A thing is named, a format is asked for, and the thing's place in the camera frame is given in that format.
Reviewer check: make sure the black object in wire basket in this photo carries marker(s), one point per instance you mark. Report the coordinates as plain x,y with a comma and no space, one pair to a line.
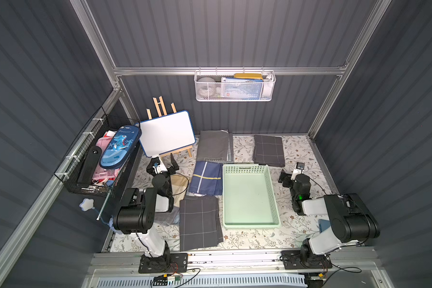
89,166

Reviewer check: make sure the navy blue striped pillowcase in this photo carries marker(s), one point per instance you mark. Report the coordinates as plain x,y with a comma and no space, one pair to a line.
207,179

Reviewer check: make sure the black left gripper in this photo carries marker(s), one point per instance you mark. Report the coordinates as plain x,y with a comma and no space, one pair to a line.
158,171

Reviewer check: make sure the dark grey checked pillowcase front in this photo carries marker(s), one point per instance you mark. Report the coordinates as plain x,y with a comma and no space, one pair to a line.
200,225

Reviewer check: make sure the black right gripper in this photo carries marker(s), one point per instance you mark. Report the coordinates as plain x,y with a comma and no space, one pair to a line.
286,178

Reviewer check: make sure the plain grey folded pillowcase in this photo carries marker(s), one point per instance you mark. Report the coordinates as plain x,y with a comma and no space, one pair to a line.
215,146

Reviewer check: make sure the blue shark pencil case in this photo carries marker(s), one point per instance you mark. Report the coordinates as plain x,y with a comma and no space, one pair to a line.
120,147

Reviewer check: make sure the dark grey checked pillowcase back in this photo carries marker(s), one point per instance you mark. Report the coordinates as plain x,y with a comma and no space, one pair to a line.
268,150

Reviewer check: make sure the yellow item in mesh basket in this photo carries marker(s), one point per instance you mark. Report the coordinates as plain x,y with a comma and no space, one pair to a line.
252,76

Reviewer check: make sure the dark grey checked pillowcase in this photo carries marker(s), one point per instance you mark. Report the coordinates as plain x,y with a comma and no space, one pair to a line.
200,225
268,150

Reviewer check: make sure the white tape roll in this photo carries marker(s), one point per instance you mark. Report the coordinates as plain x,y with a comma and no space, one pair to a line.
206,87

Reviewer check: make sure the light blue round object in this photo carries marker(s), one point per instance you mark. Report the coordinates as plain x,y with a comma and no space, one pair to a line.
111,225

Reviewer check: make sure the white flower-shaped hook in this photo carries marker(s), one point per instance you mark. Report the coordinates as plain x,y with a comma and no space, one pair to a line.
87,204

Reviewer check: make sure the blue packet in mesh basket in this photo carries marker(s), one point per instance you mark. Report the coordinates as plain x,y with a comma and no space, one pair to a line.
241,89

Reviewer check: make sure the black wire wall basket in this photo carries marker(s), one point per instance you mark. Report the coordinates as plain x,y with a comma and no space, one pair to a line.
111,189

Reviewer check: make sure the white board on easel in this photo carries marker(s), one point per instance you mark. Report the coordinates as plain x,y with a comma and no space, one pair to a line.
167,133

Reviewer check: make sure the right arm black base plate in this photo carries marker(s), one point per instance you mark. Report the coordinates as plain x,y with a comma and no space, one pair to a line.
297,260

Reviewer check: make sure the small blue cloth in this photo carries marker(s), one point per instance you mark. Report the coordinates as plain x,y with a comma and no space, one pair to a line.
324,225

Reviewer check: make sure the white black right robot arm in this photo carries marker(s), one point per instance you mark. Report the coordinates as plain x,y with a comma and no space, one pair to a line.
351,223

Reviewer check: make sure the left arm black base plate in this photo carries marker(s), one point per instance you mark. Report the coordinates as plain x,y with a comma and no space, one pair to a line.
166,264

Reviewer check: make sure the pink item in wire basket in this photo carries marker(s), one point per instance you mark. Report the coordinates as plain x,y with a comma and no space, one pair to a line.
102,175

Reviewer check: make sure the beige and grey pillowcase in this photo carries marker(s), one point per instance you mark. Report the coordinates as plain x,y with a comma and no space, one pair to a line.
179,188

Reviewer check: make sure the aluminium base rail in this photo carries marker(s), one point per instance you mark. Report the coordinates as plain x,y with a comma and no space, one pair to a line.
230,261

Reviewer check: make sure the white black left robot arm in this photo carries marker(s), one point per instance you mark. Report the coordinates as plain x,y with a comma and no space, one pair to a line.
136,212

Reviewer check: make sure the mint green plastic basket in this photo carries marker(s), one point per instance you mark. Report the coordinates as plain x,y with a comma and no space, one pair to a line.
249,200

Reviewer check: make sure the white mesh hanging basket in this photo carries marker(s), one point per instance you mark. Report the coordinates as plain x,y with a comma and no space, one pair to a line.
267,92

